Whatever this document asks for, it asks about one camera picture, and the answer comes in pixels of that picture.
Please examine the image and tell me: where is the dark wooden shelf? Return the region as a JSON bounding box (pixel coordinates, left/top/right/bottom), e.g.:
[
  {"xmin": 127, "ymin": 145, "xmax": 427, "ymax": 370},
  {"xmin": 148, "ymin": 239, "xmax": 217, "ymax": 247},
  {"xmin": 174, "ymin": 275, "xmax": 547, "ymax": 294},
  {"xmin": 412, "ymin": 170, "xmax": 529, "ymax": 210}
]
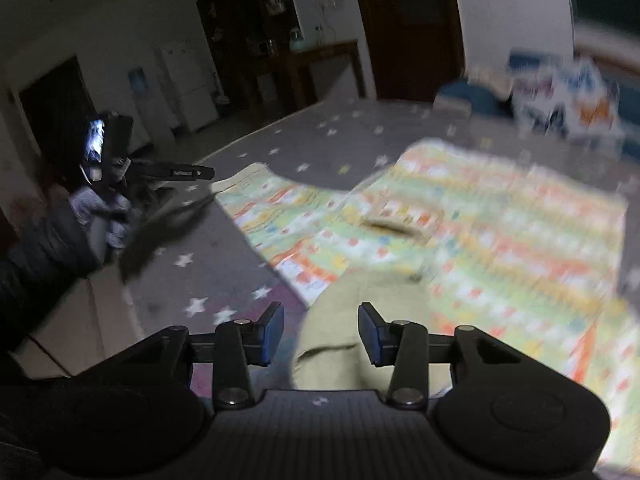
[{"xmin": 196, "ymin": 0, "xmax": 301, "ymax": 116}]

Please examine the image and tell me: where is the dark wooden door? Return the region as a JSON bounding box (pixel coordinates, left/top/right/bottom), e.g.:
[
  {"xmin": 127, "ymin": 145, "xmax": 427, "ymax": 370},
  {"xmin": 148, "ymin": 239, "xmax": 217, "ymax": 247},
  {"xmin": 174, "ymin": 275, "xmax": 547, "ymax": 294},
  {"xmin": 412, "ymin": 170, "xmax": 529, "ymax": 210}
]
[{"xmin": 347, "ymin": 0, "xmax": 466, "ymax": 103}]

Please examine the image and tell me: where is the beige garment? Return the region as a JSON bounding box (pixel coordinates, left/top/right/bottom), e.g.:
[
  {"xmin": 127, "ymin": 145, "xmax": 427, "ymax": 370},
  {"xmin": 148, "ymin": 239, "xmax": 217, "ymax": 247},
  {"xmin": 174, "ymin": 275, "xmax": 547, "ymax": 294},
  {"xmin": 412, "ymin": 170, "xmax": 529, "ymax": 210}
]
[{"xmin": 290, "ymin": 271, "xmax": 453, "ymax": 393}]

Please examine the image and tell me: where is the wooden table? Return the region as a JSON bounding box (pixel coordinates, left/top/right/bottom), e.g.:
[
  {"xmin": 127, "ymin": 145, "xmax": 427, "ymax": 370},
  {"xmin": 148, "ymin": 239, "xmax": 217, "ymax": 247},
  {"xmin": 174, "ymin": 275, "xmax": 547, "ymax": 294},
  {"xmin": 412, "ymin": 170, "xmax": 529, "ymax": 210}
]
[{"xmin": 284, "ymin": 39, "xmax": 367, "ymax": 107}]

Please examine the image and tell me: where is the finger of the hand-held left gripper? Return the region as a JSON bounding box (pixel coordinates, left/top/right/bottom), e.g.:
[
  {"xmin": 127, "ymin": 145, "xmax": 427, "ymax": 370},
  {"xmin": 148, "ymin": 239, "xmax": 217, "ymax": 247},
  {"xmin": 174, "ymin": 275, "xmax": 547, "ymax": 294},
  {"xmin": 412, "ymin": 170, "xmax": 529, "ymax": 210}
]
[
  {"xmin": 127, "ymin": 159, "xmax": 217, "ymax": 182},
  {"xmin": 117, "ymin": 191, "xmax": 219, "ymax": 282}
]

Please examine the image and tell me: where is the person's left hand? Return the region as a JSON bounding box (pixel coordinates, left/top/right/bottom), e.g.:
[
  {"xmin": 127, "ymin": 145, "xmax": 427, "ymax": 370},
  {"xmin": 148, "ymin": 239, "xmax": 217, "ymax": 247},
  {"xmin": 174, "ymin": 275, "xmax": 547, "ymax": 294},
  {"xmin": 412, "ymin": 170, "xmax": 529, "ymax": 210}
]
[{"xmin": 67, "ymin": 184, "xmax": 135, "ymax": 263}]

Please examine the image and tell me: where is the colourful patterned garment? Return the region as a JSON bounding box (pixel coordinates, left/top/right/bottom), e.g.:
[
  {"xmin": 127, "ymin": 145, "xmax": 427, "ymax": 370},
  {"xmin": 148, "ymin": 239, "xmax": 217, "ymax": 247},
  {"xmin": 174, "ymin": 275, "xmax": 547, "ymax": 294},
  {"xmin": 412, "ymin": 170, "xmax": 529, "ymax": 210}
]
[{"xmin": 212, "ymin": 137, "xmax": 632, "ymax": 463}]

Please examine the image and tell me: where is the beige bed base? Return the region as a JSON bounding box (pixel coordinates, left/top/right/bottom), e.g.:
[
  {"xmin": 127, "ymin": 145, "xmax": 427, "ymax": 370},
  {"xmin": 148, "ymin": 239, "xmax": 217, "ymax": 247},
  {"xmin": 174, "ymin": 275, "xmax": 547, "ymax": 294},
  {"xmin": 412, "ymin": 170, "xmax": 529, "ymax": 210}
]
[{"xmin": 22, "ymin": 272, "xmax": 147, "ymax": 380}]

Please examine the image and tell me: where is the water dispenser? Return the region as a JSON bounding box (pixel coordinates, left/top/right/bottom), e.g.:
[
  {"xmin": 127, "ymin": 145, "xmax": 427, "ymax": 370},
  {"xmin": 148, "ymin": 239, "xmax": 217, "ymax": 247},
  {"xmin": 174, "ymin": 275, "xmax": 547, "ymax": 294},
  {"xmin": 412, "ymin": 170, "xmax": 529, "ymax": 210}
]
[{"xmin": 126, "ymin": 66, "xmax": 151, "ymax": 126}]

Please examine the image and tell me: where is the white refrigerator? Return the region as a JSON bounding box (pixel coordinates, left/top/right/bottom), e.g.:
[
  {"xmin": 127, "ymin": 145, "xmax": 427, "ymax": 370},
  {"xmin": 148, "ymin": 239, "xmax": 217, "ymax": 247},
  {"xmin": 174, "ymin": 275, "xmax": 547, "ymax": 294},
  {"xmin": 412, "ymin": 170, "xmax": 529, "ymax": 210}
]
[{"xmin": 160, "ymin": 40, "xmax": 221, "ymax": 133}]

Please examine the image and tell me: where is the grey star bedsheet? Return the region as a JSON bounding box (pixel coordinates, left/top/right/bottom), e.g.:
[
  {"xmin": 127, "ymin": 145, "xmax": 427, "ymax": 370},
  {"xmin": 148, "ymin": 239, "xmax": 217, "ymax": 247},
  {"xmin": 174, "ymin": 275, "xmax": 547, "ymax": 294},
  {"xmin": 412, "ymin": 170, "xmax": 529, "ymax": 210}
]
[{"xmin": 120, "ymin": 94, "xmax": 640, "ymax": 411}]

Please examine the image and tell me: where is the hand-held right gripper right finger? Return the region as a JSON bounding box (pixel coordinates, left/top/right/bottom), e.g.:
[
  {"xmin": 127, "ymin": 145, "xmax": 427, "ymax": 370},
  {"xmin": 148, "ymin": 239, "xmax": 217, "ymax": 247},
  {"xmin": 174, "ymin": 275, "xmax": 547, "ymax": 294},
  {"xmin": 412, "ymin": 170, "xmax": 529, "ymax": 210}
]
[{"xmin": 357, "ymin": 302, "xmax": 526, "ymax": 409}]

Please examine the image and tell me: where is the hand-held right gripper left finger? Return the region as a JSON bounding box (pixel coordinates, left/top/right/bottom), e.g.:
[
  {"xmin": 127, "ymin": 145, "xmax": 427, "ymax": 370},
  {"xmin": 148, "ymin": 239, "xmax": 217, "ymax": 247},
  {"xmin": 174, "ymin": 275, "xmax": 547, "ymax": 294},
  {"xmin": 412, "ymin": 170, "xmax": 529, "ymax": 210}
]
[{"xmin": 145, "ymin": 301, "xmax": 286, "ymax": 409}]

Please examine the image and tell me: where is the blue cushion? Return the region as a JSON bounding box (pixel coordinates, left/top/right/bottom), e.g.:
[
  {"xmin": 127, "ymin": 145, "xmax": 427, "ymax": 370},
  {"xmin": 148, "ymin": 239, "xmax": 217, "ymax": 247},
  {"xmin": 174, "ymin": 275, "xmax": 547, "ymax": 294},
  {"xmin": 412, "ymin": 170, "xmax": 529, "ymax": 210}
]
[{"xmin": 432, "ymin": 79, "xmax": 515, "ymax": 119}]

